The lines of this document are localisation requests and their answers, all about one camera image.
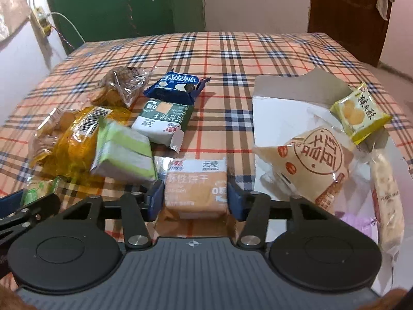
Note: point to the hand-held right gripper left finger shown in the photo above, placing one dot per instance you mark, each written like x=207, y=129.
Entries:
x=156, y=200

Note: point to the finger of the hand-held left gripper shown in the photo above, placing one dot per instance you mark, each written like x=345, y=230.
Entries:
x=11, y=198
x=35, y=211

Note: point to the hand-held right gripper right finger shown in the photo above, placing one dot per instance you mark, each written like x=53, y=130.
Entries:
x=234, y=203

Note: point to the small green snack packet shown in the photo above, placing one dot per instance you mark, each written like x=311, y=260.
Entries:
x=40, y=190

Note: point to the brown biscuit packet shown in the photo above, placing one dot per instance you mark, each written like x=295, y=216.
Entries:
x=193, y=187

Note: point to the light green striped packet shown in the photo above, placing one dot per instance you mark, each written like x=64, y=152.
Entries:
x=124, y=151

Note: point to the yellow-edged clear cookie packet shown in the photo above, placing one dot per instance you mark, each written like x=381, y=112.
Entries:
x=48, y=135

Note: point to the dark green biscuit packet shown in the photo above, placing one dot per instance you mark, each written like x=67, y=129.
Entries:
x=161, y=119

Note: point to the beige bread packet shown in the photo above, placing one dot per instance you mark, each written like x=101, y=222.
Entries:
x=309, y=161

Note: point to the yellow transparent snack packet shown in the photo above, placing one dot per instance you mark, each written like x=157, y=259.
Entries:
x=84, y=135

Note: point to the white cardboard box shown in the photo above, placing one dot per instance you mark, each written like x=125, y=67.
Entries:
x=284, y=113

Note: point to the blue cookie packet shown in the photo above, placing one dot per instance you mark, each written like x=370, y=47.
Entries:
x=174, y=85

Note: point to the purple snack packet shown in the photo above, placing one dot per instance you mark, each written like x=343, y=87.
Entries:
x=358, y=226

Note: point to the red label cracker packet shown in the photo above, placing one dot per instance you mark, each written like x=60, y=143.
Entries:
x=387, y=197

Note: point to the yellow cookie packet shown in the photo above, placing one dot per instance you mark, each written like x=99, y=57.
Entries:
x=358, y=113

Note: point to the plaid tablecloth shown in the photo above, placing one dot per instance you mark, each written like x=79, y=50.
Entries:
x=226, y=58

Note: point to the beige patterned curtain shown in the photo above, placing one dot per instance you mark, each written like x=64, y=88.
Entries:
x=11, y=3

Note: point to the green door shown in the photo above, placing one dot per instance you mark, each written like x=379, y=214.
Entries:
x=113, y=3

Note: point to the brown wooden door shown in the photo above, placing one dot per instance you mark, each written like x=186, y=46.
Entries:
x=345, y=13

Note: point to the wall socket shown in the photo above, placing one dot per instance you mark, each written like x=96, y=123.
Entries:
x=41, y=22

